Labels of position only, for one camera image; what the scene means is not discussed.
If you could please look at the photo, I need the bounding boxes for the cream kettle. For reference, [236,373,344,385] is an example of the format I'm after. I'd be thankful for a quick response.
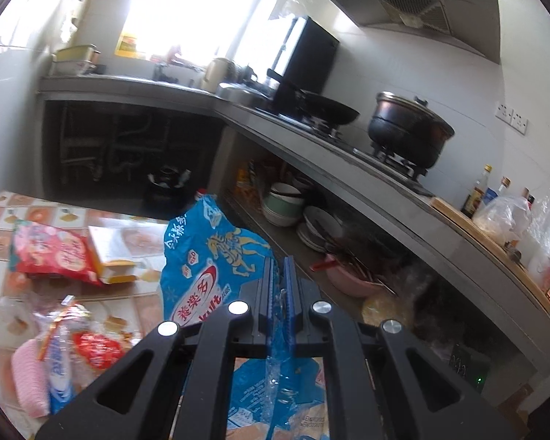
[201,57,237,95]

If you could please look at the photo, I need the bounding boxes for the wooden cutting board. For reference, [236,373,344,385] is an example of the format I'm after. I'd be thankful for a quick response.
[431,196,550,312]

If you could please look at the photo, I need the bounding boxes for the wall socket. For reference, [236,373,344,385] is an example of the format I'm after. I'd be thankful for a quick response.
[495,101,530,135]

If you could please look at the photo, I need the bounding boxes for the grey kitchen counter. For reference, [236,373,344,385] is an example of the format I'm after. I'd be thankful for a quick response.
[37,73,550,390]

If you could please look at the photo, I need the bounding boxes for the pink plastic basin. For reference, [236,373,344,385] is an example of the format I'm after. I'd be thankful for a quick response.
[324,253,388,298]

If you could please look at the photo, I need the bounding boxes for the black wok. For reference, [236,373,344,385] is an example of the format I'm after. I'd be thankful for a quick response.
[267,69,360,125]

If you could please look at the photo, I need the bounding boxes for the orange packets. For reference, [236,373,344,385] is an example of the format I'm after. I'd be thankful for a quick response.
[236,160,280,207]

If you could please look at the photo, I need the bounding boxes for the dark sauce bottle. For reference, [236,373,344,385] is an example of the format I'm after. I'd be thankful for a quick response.
[461,164,493,218]

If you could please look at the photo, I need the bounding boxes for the small clear plastic bag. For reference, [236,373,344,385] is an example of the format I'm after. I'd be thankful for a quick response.
[473,195,532,248]

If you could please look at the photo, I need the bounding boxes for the yellow packet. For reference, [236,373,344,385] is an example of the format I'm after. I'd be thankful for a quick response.
[114,32,143,58]

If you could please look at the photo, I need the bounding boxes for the blue plastic snack bag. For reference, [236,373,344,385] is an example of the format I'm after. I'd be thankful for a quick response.
[159,195,331,440]

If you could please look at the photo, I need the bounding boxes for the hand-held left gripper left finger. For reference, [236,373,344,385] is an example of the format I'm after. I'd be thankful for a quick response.
[36,257,283,440]

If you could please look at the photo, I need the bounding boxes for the black window panel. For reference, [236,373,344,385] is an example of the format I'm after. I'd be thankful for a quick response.
[274,16,340,111]

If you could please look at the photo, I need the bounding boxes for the gas stove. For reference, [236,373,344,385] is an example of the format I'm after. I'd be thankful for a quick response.
[257,107,436,198]

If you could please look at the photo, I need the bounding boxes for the stack of bowls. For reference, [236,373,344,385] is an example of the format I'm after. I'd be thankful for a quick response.
[262,182,305,227]

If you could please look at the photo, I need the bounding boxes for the dark bin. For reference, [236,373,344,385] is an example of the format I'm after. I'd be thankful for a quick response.
[144,167,193,207]

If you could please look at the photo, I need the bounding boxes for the enamel basin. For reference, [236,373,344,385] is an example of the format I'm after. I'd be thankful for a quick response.
[50,44,100,76]

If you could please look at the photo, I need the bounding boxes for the clear bottle blue label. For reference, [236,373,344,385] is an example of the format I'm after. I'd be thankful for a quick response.
[483,176,512,207]

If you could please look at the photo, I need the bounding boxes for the white yellow cardboard box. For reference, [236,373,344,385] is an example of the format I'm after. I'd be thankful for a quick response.
[88,225,140,285]

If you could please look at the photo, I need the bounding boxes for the yellow sack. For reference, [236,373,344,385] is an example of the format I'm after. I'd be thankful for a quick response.
[362,291,415,331]

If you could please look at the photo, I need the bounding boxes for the large clear plastic bag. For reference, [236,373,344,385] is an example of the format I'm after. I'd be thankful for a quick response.
[527,179,550,285]

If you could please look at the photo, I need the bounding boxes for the pink sponge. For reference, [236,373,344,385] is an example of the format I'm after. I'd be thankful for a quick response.
[11,339,51,418]

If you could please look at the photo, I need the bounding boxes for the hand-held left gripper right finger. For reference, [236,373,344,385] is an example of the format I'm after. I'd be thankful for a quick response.
[282,254,530,440]

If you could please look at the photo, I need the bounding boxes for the dark cooking pot with lid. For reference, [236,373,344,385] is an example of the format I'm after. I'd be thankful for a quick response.
[367,92,455,169]

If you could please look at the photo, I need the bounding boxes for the sink drain pipe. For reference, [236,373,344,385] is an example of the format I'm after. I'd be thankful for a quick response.
[59,101,166,179]

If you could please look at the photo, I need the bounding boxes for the printed tablecloth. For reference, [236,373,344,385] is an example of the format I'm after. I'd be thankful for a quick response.
[0,190,239,422]

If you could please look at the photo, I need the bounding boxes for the clear plastic bag red print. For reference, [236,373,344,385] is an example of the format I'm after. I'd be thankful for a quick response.
[0,296,143,418]

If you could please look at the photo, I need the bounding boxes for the red snack packet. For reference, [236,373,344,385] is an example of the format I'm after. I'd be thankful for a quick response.
[9,221,102,287]

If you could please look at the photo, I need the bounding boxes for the stack of white plates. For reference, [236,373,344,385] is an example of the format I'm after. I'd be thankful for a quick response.
[298,205,344,253]

